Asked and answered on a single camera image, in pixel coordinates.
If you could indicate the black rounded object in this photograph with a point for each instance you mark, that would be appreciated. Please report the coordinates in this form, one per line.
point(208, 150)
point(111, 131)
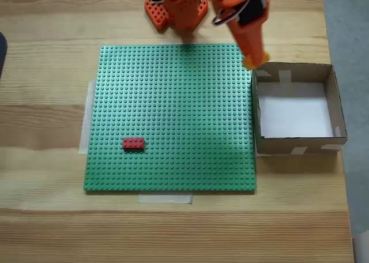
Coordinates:
point(2, 52)

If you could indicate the white paper sheet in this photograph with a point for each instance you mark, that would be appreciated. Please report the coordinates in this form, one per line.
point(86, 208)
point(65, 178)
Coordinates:
point(294, 116)

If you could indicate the red lego block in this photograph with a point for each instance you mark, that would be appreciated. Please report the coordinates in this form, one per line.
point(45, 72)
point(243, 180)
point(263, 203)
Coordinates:
point(133, 143)

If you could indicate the yellow lego block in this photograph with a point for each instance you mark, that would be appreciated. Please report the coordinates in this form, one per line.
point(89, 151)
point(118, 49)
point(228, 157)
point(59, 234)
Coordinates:
point(248, 63)

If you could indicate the open cardboard box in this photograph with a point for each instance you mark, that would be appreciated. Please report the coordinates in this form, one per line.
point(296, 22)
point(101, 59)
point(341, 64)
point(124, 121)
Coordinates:
point(288, 147)

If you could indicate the green lego baseplate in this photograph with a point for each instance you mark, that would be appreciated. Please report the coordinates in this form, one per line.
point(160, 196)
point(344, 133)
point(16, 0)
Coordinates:
point(173, 124)

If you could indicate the translucent tape strip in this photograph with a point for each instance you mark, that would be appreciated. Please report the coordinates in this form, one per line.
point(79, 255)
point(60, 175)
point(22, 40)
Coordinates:
point(85, 124)
point(164, 198)

